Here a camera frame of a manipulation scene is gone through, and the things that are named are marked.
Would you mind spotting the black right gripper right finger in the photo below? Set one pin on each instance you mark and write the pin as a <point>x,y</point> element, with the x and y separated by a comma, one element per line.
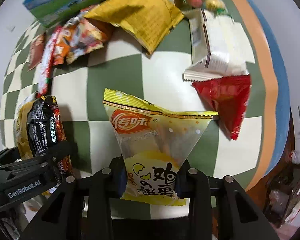
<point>238,216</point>

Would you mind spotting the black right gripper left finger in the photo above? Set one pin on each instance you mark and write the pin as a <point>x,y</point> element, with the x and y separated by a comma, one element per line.
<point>80,209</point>

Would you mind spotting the yellow black noodle bag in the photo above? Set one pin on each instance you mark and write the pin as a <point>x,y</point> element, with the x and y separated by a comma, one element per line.
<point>38,126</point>

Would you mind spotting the yellow egg snack bag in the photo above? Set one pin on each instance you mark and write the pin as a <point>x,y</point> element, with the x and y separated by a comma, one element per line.
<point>154,143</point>

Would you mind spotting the red white snack stick packet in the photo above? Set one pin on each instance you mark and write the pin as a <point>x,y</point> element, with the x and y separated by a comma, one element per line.
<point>46,64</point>

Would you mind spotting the orange cartoon snack packet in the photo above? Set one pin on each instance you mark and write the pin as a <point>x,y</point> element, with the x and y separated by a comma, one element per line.
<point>80,36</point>

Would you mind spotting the clutter pile on floor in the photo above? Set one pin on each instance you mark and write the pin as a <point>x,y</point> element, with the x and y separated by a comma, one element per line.
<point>283,193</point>

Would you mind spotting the orange bed cover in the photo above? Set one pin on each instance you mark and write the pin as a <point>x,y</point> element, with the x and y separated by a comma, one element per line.
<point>263,57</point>

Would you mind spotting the brown snack packet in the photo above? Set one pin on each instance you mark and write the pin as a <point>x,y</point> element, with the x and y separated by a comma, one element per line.
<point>36,51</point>

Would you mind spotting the blue bed sheet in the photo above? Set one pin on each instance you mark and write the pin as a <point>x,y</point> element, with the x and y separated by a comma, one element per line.
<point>283,97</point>

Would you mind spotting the white snack package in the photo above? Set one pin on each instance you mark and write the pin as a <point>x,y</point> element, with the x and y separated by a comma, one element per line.
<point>214,47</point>

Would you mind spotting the large yellow snack bag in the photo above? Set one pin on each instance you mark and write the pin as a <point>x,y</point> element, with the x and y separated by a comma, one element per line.
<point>148,21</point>

